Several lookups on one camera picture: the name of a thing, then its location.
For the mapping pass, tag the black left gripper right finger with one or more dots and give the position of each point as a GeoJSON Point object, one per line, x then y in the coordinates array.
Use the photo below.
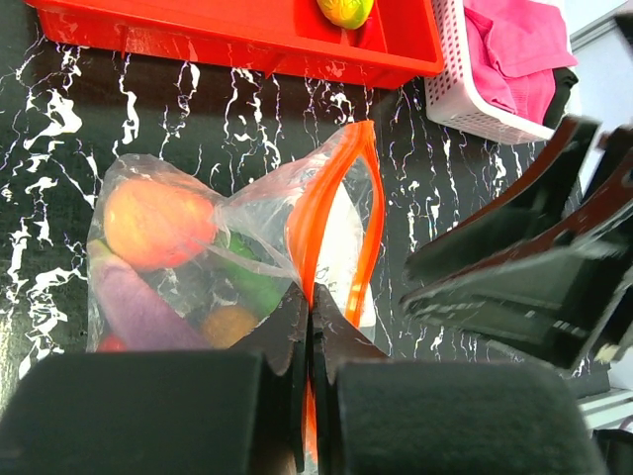
{"type": "Point", "coordinates": [377, 415]}

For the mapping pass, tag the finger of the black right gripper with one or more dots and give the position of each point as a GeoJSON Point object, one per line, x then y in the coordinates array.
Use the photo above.
{"type": "Point", "coordinates": [555, 297]}
{"type": "Point", "coordinates": [531, 205]}

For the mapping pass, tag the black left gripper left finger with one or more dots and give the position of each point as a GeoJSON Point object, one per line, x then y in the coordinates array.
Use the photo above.
{"type": "Point", "coordinates": [233, 411]}

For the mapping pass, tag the green fake chili pepper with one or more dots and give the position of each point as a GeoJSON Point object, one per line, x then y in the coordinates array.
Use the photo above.
{"type": "Point", "coordinates": [259, 293]}

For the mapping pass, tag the purple fake eggplant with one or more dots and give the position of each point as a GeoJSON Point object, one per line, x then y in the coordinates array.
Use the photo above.
{"type": "Point", "coordinates": [135, 313]}

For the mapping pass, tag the clear zip top bag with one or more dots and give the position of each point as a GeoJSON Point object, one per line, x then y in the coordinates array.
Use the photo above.
{"type": "Point", "coordinates": [315, 220]}

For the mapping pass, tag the yellow green fake mango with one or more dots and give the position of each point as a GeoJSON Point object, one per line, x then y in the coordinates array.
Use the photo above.
{"type": "Point", "coordinates": [346, 14]}

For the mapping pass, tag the brown fake kiwi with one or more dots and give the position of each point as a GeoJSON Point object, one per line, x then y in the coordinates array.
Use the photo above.
{"type": "Point", "coordinates": [225, 326]}

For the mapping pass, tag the red fake apple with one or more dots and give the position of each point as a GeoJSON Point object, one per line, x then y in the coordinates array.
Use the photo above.
{"type": "Point", "coordinates": [111, 343]}

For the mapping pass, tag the orange fake peach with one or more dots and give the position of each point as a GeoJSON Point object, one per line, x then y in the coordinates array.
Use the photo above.
{"type": "Point", "coordinates": [153, 225]}

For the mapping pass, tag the black cloth in basket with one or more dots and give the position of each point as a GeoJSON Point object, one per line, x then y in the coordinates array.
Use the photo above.
{"type": "Point", "coordinates": [565, 80]}

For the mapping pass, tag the white plastic basket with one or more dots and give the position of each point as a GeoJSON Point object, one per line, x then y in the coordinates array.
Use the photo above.
{"type": "Point", "coordinates": [452, 98]}

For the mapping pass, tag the pink cloth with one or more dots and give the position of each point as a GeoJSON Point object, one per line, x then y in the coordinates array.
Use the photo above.
{"type": "Point", "coordinates": [514, 47]}

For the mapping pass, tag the red plastic tray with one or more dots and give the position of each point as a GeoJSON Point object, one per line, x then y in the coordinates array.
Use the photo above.
{"type": "Point", "coordinates": [399, 43]}

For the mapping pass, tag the black marble pattern mat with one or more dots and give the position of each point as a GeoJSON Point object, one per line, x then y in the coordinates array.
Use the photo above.
{"type": "Point", "coordinates": [68, 112]}

